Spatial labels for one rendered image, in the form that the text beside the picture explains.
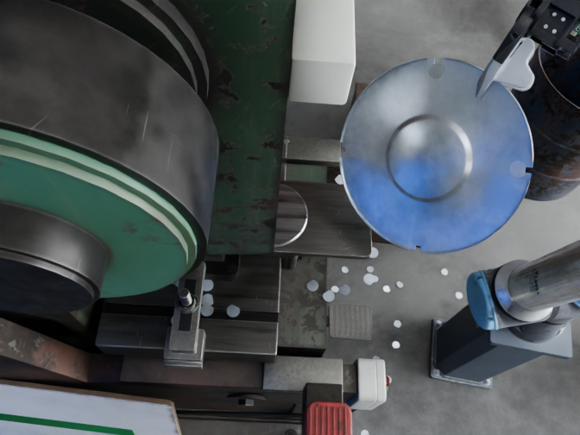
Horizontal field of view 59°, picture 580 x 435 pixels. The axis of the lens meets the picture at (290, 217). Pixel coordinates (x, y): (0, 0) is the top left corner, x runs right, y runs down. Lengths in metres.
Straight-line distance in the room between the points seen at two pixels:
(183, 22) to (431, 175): 0.56
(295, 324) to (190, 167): 0.74
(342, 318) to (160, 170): 1.28
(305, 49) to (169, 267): 0.15
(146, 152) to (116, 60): 0.04
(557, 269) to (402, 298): 0.89
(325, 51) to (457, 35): 2.15
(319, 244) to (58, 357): 0.47
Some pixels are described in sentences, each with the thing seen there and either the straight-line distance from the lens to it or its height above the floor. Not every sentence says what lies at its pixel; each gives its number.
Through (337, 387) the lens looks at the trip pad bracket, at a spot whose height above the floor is 0.71.
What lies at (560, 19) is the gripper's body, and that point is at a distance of 0.75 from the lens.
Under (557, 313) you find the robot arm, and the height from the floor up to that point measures 0.63.
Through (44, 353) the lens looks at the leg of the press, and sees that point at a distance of 0.93.
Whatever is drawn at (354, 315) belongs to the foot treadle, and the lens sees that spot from 1.49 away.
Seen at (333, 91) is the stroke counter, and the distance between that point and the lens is 0.34.
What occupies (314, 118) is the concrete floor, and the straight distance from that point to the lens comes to 2.00.
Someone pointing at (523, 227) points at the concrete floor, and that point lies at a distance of 1.98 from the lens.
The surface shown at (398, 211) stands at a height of 0.86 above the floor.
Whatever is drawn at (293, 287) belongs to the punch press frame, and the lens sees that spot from 0.98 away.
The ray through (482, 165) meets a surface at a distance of 0.77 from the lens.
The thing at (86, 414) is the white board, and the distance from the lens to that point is 1.14.
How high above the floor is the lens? 1.56
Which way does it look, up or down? 63 degrees down
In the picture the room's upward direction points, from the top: 8 degrees clockwise
